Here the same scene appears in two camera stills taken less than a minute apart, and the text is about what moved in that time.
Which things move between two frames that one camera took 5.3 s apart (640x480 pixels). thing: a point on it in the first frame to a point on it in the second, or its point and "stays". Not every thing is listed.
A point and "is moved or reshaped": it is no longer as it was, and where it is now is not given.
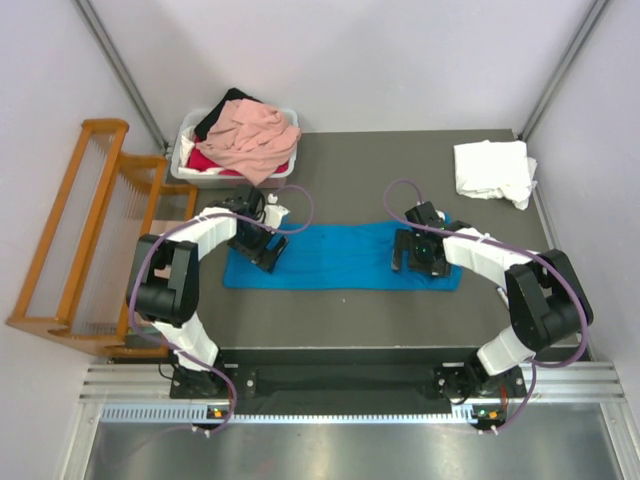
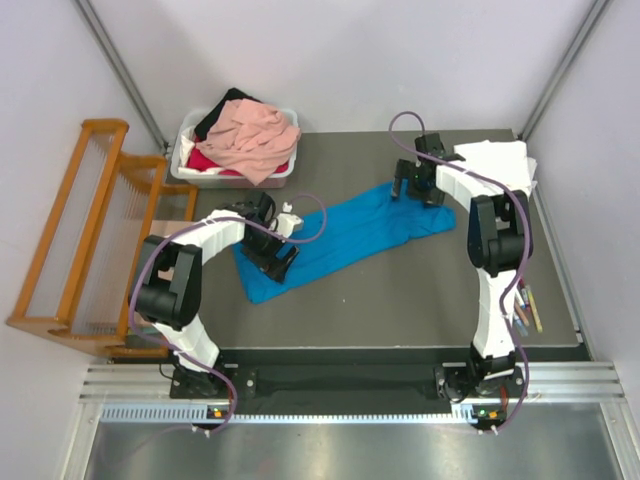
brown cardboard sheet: x=163 y=226 stays
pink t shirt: x=252 y=138 stays
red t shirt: x=196 y=160 stays
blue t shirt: x=332 y=257 is moved or reshaped
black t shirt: x=234 y=94 stays
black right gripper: x=407 y=240 to x=405 y=170
